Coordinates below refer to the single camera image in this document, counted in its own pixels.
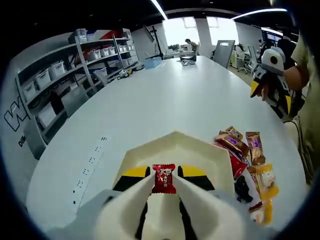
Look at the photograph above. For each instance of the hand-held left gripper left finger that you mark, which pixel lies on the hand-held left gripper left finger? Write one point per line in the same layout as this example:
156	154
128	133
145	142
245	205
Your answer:
136	171

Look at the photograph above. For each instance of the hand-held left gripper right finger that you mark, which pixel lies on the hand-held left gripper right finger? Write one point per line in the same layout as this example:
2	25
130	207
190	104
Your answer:
192	171

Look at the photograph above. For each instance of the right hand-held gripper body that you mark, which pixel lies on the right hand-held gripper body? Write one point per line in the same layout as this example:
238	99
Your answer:
268	65

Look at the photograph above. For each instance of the cream hexagonal container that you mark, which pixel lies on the cream hexagonal container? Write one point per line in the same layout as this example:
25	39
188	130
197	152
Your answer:
180	152

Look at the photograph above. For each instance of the small red food packet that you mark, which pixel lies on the small red food packet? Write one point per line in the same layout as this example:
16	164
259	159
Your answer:
163	178

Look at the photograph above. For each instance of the gold blue-label food packet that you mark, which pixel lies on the gold blue-label food packet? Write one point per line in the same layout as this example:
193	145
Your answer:
234	132

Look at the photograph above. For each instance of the black food packet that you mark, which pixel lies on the black food packet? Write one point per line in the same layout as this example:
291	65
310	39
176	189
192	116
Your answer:
243	188

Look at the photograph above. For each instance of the small white gold food packet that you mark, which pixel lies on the small white gold food packet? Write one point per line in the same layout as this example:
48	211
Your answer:
252	175

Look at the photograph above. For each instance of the yellow food packet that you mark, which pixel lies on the yellow food packet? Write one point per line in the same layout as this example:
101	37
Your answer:
267	180
266	212

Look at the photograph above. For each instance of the person's right hand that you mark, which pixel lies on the person's right hand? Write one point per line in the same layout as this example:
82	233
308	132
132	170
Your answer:
264	95

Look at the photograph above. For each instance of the white office chair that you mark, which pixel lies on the white office chair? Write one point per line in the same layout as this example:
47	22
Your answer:
247	58

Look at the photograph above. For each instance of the long ceiling light strip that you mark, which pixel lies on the long ceiling light strip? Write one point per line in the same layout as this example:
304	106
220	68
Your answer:
260	13
158	8

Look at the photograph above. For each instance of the white black headset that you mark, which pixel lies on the white black headset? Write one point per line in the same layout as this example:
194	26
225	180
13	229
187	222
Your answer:
188	61

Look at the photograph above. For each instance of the white yellow device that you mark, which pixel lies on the white yellow device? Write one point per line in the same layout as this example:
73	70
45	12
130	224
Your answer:
125	73

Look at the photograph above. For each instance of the light blue box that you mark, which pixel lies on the light blue box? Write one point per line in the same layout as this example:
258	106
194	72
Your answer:
153	63

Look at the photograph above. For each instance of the large white storage box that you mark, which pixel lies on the large white storage box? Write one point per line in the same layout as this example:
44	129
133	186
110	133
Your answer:
47	113

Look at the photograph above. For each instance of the black tripod stand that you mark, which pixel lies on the black tripod stand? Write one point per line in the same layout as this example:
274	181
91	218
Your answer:
156	42

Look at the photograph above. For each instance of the grey metal shelving rack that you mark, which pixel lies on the grey metal shelving rack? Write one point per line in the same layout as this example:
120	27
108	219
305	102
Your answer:
81	57

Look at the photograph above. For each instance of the white storage bins group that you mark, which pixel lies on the white storage bins group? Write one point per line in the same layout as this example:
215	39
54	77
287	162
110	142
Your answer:
56	70

